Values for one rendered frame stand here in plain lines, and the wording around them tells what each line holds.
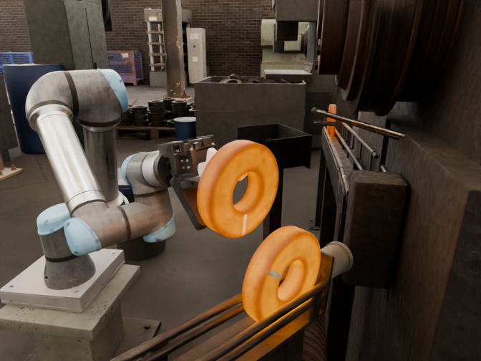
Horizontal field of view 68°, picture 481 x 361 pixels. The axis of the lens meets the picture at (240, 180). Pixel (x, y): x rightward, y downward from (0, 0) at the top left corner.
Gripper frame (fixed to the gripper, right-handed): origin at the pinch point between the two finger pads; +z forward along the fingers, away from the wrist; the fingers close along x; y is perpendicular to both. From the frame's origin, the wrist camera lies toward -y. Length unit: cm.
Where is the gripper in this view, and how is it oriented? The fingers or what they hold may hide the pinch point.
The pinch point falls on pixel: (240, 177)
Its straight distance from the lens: 56.4
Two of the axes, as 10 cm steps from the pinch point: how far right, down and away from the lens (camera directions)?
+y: -1.9, -9.7, -1.7
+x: 7.1, -2.5, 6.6
